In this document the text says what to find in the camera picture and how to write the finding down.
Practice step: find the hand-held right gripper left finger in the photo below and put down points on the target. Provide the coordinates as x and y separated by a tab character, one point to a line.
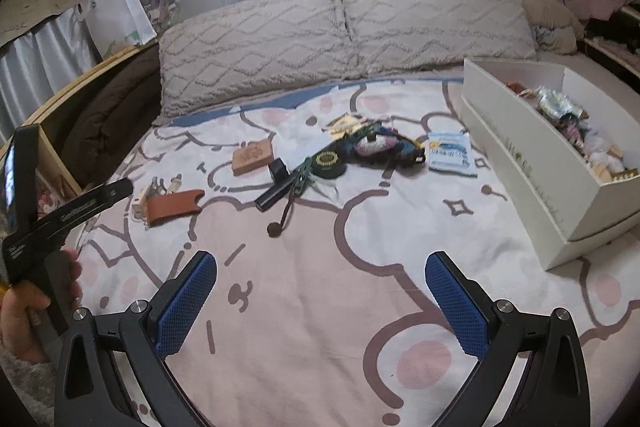
187	302

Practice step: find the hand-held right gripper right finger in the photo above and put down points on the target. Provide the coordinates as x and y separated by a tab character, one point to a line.
455	307

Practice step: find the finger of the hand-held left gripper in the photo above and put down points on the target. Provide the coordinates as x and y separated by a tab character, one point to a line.
115	192

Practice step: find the brown leather case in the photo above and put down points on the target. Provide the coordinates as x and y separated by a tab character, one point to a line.
172	206

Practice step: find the brown round-tipped stick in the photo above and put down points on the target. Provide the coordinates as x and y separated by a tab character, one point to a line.
276	229

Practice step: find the white cardboard box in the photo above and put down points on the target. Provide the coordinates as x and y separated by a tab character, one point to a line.
525	157

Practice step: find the dark crochet pouch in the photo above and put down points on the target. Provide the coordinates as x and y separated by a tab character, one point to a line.
380	144

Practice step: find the black yellow tape roll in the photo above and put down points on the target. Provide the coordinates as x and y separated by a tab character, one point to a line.
327	164

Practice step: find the person's left forearm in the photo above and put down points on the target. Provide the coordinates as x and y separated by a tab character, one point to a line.
20	387

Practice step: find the person's left hand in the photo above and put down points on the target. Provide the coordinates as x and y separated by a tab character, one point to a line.
17	322

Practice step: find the wooden shelf unit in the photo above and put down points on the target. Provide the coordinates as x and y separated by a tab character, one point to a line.
100	72

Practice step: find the printed blanket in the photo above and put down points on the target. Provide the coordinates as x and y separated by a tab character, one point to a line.
300	257

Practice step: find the black bar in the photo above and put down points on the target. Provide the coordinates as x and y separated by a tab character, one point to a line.
275	197

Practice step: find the wooden block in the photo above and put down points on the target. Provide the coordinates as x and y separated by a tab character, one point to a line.
252	157

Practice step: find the grey curtain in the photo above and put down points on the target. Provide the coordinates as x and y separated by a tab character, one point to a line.
40	67

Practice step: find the blue white packet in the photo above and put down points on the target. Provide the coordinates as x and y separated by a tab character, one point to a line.
450	154

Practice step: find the small black box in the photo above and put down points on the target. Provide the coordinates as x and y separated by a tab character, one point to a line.
277	169

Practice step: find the white tote bag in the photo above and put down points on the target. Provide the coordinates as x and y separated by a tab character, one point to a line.
120	7

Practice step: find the patterned paper stack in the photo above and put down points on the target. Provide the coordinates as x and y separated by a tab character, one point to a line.
160	2

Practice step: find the beige knitted pillow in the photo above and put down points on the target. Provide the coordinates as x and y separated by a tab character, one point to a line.
435	17
255	52

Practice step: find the printed wooden piece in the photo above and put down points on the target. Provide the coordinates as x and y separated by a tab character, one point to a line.
622	177

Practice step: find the white cloth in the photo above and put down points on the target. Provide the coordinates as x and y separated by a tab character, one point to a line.
600	152

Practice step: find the beige flat packet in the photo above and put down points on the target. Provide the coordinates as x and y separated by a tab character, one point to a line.
345	124

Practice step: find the dark crochet piece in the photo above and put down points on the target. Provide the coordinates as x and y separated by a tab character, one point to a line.
572	127

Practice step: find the green foil bundle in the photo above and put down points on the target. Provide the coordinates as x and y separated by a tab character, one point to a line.
557	104

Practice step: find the blue-grey cloth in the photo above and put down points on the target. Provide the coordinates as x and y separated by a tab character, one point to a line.
542	37

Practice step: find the beige plush cushion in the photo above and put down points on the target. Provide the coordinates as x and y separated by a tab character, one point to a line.
550	19

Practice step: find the dark clothes pile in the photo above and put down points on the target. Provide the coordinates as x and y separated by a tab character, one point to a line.
615	42

